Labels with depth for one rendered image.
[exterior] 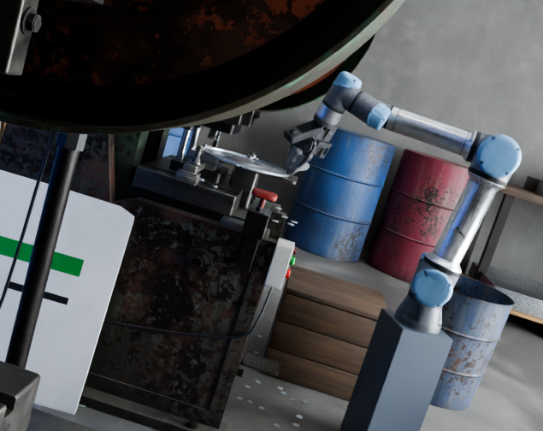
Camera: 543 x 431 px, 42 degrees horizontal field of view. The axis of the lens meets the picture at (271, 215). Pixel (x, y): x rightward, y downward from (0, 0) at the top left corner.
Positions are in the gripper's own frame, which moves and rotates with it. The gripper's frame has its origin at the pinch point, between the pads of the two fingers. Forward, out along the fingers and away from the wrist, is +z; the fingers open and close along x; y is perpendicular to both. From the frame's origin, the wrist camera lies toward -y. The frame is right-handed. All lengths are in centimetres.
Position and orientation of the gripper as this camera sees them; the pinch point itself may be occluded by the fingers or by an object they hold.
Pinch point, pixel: (288, 171)
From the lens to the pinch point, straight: 220.7
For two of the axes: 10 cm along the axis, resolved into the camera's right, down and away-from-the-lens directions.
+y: 7.1, 0.9, 7.0
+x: -5.2, -6.2, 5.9
